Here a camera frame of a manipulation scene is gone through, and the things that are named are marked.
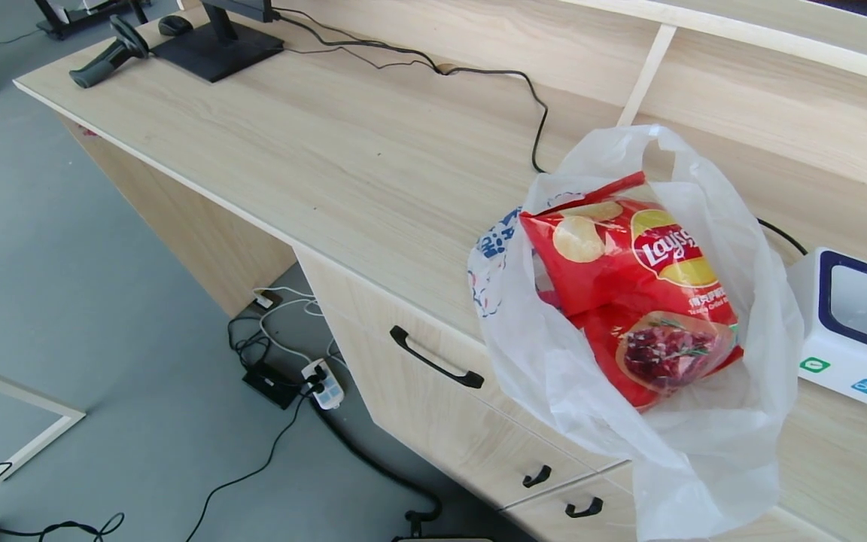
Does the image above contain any white plastic shopping bag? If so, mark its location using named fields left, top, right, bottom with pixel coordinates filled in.
left=467, top=124, right=805, bottom=542

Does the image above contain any wooden drawer with black handle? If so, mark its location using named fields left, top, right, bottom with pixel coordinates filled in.
left=501, top=473, right=641, bottom=542
left=294, top=248, right=626, bottom=511
left=495, top=456, right=630, bottom=514

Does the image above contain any white metal frame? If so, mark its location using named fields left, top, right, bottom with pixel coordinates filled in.
left=0, top=358, right=87, bottom=485

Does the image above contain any white power strip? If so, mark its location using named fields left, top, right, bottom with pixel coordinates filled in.
left=301, top=359, right=345, bottom=410

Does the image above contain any white barcode scanner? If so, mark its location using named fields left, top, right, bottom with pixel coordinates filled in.
left=787, top=247, right=867, bottom=407

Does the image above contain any black cable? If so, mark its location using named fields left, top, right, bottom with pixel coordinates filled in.
left=184, top=391, right=308, bottom=542
left=312, top=399, right=444, bottom=539
left=0, top=461, right=126, bottom=542
left=272, top=6, right=551, bottom=175

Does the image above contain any black monitor stand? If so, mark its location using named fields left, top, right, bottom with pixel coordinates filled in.
left=151, top=0, right=285, bottom=84

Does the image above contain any wooden counter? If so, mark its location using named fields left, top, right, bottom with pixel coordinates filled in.
left=14, top=0, right=867, bottom=542

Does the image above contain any black power adapter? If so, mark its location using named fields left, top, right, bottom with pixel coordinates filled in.
left=242, top=362, right=302, bottom=410

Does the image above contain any white cable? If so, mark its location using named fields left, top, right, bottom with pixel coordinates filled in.
left=253, top=286, right=348, bottom=370

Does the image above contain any red chips bag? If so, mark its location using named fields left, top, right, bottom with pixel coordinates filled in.
left=519, top=172, right=744, bottom=412

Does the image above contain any black handheld barcode scanner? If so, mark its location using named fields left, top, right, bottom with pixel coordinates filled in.
left=68, top=15, right=151, bottom=90

